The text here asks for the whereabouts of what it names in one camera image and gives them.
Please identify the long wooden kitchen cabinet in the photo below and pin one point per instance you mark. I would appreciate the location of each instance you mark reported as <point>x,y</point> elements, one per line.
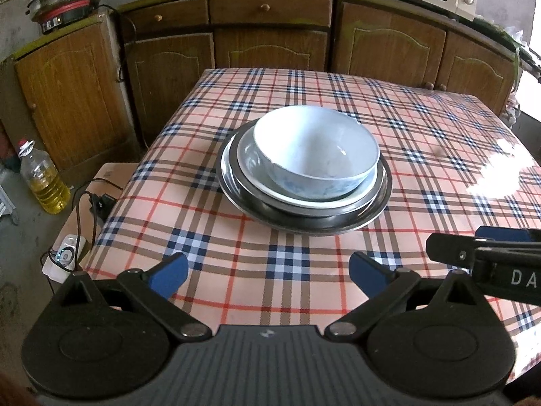
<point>270,42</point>

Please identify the white metal rack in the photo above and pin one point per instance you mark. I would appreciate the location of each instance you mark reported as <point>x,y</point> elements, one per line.
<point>6,203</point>

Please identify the pink plastic bag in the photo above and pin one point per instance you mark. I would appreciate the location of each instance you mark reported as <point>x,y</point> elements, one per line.
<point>512,112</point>

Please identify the white power strip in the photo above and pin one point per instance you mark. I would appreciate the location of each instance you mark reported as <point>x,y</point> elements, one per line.
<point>67,253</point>

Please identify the plaid tablecloth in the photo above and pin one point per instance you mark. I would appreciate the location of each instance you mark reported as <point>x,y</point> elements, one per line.
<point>211,241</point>

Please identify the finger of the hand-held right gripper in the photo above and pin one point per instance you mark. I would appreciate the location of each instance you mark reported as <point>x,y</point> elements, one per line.
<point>503,234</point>
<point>450,250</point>

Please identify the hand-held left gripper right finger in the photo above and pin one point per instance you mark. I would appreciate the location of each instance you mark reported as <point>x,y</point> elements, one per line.
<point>367,275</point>

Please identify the large steel plate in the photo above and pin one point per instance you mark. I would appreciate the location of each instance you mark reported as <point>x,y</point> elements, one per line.
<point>304,226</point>

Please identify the red black induction cooker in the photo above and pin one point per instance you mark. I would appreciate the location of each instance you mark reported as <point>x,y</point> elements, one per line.
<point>63,15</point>

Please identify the small wooden cabinet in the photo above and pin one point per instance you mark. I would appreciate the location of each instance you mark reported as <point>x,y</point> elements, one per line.
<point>67,93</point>

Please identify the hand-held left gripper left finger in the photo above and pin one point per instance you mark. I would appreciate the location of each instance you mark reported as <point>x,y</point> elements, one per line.
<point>171,275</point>

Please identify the blue patterned white bowl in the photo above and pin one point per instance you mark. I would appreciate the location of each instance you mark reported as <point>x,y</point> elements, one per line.
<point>312,148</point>

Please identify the window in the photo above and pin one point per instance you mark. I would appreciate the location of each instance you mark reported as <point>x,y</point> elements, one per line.
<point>533,97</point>

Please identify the cooking oil bottle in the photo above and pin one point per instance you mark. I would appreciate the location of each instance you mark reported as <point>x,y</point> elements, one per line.
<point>46,186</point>

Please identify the wide plain white bowl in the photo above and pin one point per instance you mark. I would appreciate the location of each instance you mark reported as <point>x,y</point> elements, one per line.
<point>249,165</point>

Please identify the black power adapter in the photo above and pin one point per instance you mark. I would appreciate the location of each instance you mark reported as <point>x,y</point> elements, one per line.
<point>101,205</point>

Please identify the small steel bowl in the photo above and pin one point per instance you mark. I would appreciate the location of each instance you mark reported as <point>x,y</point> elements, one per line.
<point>304,212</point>

